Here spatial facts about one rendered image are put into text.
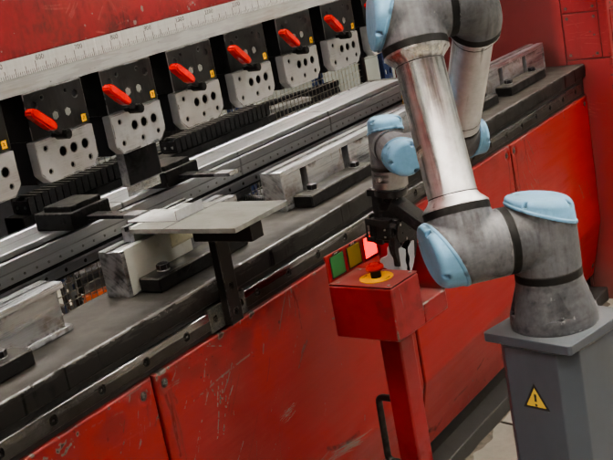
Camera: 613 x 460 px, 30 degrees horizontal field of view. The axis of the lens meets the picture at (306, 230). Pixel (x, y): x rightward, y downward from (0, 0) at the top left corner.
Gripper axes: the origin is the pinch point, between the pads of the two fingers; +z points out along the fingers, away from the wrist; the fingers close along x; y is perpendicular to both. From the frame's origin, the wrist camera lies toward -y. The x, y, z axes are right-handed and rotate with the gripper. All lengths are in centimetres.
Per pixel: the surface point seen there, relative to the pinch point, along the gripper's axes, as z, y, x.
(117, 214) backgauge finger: -23, 44, 39
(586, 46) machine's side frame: -17, 37, -178
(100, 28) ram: -62, 34, 45
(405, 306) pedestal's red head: 1.6, -6.2, 10.9
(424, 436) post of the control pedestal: 35.5, -3.5, 4.3
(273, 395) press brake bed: 19.0, 18.1, 27.9
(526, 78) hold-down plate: -13, 41, -142
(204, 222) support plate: -24, 17, 42
